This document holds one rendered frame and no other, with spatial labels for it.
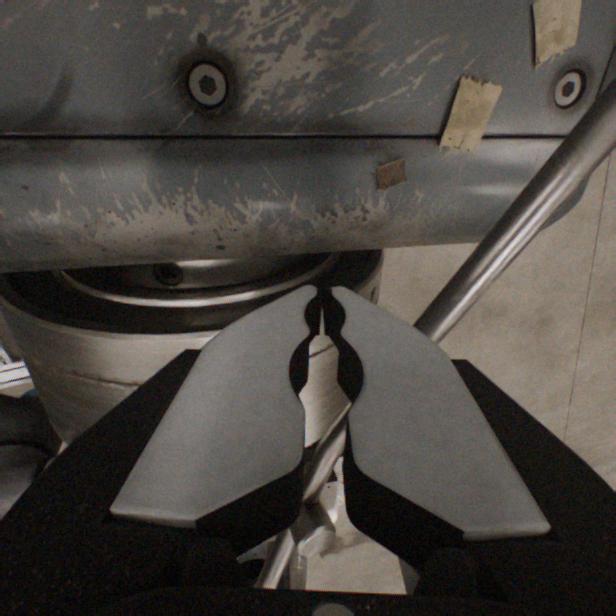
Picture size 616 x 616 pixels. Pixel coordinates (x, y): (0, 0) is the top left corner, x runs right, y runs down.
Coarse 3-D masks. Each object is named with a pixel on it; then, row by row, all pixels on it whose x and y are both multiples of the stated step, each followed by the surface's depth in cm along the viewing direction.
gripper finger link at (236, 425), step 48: (240, 336) 9; (288, 336) 9; (192, 384) 8; (240, 384) 8; (288, 384) 8; (192, 432) 7; (240, 432) 7; (288, 432) 7; (144, 480) 6; (192, 480) 6; (240, 480) 6; (288, 480) 6; (192, 528) 5; (240, 528) 6
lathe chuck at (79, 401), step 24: (24, 360) 26; (312, 360) 26; (336, 360) 28; (48, 384) 25; (72, 384) 24; (96, 384) 23; (120, 384) 23; (312, 384) 27; (336, 384) 29; (48, 408) 28; (72, 408) 25; (96, 408) 24; (312, 408) 28; (336, 408) 30; (72, 432) 27; (312, 432) 29
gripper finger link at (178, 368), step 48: (144, 384) 8; (96, 432) 7; (144, 432) 7; (48, 480) 6; (96, 480) 6; (0, 528) 5; (48, 528) 5; (96, 528) 5; (144, 528) 5; (0, 576) 5; (48, 576) 5; (96, 576) 5; (144, 576) 5
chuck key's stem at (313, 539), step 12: (312, 504) 20; (300, 516) 20; (312, 516) 19; (324, 516) 20; (288, 528) 20; (300, 528) 19; (312, 528) 19; (324, 528) 19; (300, 540) 19; (312, 540) 19; (324, 540) 19; (300, 552) 19; (312, 552) 20
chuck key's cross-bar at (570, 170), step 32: (608, 96) 10; (576, 128) 11; (608, 128) 10; (576, 160) 11; (544, 192) 11; (512, 224) 12; (544, 224) 12; (480, 256) 13; (512, 256) 12; (448, 288) 14; (480, 288) 13; (448, 320) 14; (320, 448) 19; (320, 480) 20; (288, 544) 21
